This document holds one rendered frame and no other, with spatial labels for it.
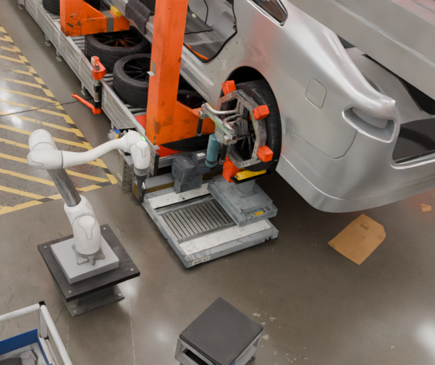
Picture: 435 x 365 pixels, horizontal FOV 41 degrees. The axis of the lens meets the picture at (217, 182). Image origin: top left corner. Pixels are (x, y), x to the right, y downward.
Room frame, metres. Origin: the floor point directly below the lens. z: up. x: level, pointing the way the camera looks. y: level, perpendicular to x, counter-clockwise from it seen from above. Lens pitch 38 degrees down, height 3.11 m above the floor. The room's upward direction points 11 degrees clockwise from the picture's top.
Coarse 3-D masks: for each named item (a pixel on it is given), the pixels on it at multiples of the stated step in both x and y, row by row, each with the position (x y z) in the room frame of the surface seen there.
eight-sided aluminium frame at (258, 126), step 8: (224, 96) 3.68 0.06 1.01; (232, 96) 3.61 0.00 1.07; (240, 96) 3.54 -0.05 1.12; (248, 96) 3.56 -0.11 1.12; (224, 104) 3.75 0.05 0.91; (248, 104) 3.45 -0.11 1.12; (256, 104) 3.47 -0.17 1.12; (256, 120) 3.38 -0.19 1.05; (256, 128) 3.35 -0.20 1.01; (264, 128) 3.38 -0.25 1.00; (256, 136) 3.33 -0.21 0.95; (264, 136) 3.33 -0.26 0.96; (256, 144) 3.32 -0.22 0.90; (264, 144) 3.34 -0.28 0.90; (232, 152) 3.58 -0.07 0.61; (256, 152) 3.31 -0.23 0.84; (232, 160) 3.50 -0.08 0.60; (240, 160) 3.49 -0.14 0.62; (248, 160) 3.36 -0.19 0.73; (256, 160) 3.32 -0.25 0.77
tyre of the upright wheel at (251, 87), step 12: (240, 84) 3.70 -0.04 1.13; (252, 84) 3.65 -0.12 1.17; (264, 84) 3.67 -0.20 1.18; (252, 96) 3.57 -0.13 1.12; (264, 96) 3.52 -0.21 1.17; (276, 108) 3.47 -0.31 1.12; (264, 120) 3.43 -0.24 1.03; (276, 120) 3.41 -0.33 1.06; (276, 132) 3.36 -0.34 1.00; (276, 144) 3.34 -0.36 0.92; (240, 156) 3.57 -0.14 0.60; (276, 156) 3.35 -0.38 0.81; (252, 168) 3.44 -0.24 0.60; (264, 168) 3.36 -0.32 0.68
